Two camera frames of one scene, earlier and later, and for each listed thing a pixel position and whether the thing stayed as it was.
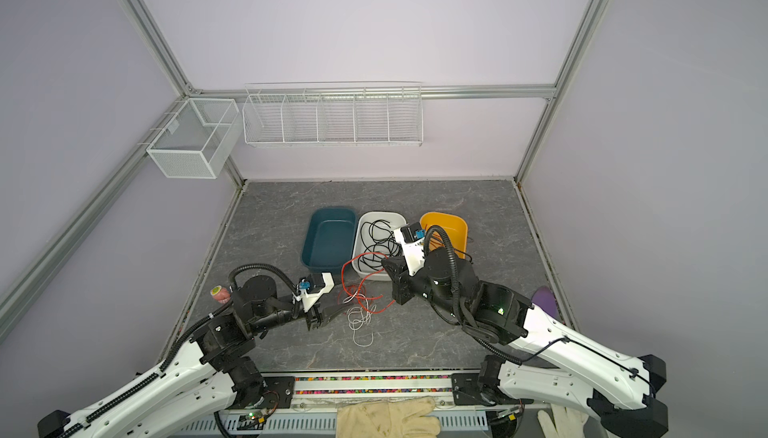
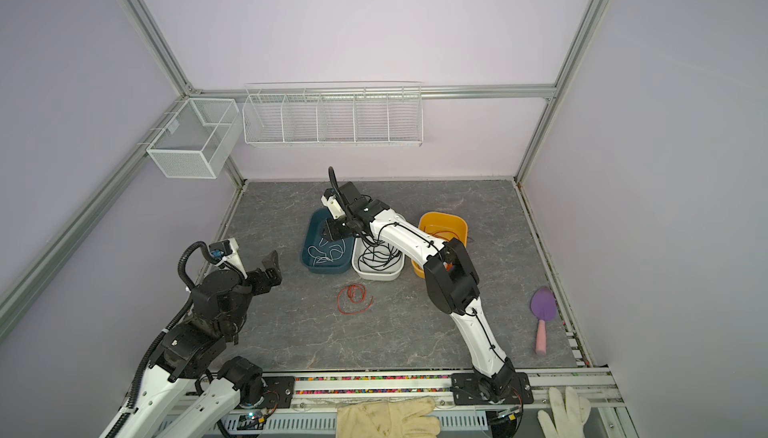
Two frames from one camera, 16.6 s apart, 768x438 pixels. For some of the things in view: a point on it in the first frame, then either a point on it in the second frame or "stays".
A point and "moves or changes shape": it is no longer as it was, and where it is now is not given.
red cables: [368, 274] moves or changes shape
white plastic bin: [375, 241] stays
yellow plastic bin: [456, 227] stays
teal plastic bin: [329, 239] stays
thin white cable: [359, 319] → [326, 252]
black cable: [379, 244] stays
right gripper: [398, 279] → [341, 228]
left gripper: [314, 315] → [261, 278]
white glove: [569, 421] stays
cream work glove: [387, 419] stays
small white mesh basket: [199, 140] stays
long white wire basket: [334, 115] stays
